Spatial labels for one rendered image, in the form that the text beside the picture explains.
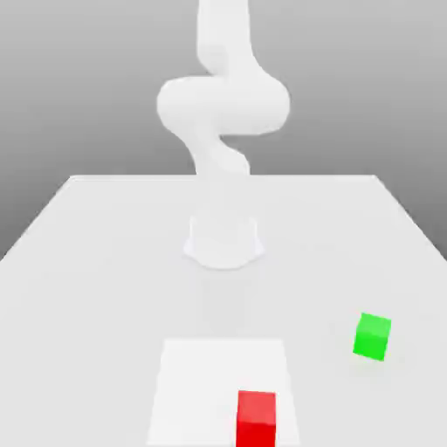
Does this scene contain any small green cube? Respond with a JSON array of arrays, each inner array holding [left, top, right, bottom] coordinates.
[[352, 312, 393, 362]]

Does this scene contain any small red cube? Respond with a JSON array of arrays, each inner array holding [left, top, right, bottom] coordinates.
[[235, 389, 278, 447]]

